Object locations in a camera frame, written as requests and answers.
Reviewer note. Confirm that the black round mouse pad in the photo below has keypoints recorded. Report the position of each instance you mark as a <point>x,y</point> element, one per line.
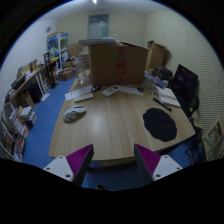
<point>160,124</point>

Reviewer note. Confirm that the cardboard box on floor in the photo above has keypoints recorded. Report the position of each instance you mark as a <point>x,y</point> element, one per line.
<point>66,74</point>

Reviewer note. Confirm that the tall cardboard box background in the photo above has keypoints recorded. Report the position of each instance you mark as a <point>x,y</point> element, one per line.
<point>156,54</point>

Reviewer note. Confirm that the black office chair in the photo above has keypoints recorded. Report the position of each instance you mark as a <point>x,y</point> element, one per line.
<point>195,150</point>

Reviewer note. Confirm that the light wooden chair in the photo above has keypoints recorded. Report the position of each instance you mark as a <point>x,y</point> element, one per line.
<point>213,138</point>

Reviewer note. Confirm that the black pen bar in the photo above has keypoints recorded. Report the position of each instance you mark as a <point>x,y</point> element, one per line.
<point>162,104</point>

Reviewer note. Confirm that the open white notebook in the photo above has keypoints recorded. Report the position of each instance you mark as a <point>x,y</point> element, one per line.
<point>167,96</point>

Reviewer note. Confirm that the wooden shelf desk unit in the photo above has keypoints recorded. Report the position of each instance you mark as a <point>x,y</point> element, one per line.
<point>17,117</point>

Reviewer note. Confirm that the white remote control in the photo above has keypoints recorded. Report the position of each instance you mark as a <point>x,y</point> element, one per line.
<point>110,91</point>

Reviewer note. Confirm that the large brown cardboard box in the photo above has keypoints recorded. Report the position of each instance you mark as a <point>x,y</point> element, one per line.
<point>120,64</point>

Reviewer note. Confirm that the white paper sheet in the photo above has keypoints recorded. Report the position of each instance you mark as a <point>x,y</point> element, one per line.
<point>78,92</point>

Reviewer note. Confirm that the clear plastic water jug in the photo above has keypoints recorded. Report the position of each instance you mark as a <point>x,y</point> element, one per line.
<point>80,70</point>

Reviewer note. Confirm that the white paper under box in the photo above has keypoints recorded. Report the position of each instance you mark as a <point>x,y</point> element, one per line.
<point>130,90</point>

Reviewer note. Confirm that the grey white computer mouse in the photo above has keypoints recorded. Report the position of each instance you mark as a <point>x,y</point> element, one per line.
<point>73,112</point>

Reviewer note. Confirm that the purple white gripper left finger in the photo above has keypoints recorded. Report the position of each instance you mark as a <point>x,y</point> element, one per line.
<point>72,167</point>

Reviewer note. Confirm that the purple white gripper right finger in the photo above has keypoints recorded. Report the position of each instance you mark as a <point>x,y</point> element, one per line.
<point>152,166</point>

